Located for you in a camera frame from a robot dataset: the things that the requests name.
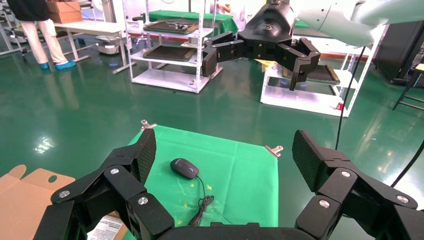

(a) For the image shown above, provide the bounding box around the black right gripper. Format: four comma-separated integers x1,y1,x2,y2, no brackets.
202,0,322,92

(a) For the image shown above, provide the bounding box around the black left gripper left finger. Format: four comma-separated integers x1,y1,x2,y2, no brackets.
33,128,175,240

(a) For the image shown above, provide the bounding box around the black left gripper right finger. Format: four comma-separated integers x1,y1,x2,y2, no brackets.
292,129,424,240

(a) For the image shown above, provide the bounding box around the black wired computer mouse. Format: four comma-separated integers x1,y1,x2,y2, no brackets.
169,157,216,228

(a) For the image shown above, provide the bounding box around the grey mobile robot base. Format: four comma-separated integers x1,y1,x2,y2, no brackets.
95,34,122,56

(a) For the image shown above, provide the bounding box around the open brown cardboard box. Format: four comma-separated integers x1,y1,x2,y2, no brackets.
0,164,128,240

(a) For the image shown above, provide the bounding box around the yellow bag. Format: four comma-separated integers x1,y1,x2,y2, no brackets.
255,59,284,73

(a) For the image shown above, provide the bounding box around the white printed instruction sheet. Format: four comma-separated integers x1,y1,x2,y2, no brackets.
86,214,124,240

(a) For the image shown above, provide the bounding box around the green covered table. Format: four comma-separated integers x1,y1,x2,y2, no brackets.
148,9,239,36

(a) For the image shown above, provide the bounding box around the wide white shelf rack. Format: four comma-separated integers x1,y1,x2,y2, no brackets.
259,24,389,119

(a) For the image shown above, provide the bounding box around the empty dark tray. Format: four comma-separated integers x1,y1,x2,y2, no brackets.
283,63,341,84
142,44,198,63

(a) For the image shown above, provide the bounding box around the metal binder clip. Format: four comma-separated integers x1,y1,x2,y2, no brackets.
264,145,284,158
140,119,158,132

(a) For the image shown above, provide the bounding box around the white shelf rack with trays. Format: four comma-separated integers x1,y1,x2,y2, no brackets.
121,0,224,95

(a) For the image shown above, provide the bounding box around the dark tray with tools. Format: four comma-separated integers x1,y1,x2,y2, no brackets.
143,19,200,36

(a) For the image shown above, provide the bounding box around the green table cloth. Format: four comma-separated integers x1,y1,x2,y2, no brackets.
122,124,280,240

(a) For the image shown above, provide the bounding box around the black cabinet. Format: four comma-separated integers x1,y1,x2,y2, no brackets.
375,20,424,84

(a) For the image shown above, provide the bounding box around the white metal table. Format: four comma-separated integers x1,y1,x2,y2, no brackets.
53,20,137,75

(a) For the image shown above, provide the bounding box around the closed brown cardboard carton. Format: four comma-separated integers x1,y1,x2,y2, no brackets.
46,0,84,25

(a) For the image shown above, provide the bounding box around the person with blue shoe covers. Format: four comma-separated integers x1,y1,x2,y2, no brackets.
6,0,77,71

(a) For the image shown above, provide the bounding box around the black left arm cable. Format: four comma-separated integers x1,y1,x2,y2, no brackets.
390,139,424,188

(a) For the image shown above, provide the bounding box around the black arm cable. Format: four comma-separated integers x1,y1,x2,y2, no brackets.
335,46,367,152
390,139,424,188

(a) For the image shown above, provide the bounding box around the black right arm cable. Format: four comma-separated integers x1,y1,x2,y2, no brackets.
335,46,367,152

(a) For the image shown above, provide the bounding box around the black metal stool frame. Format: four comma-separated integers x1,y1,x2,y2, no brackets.
392,49,424,112

